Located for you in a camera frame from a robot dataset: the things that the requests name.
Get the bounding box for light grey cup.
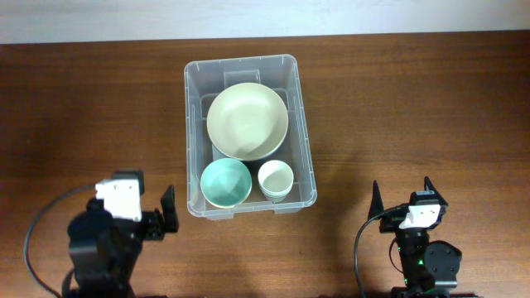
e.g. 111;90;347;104
258;160;294;192

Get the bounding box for clear plastic storage bin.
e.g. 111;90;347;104
184;54;317;220

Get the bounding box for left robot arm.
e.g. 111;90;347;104
61;185;179;297

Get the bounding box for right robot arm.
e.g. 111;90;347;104
369;177;462;298

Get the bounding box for mint green cup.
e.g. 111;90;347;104
200;158;253;198
261;189;291;204

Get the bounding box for dark blue bowl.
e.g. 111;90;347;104
214;136;287;163

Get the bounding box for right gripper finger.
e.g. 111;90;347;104
424;176;448;207
368;180;384;219

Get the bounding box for cream white cup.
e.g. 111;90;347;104
205;195;248;209

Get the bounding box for beige bowl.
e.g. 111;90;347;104
206;83;289;161

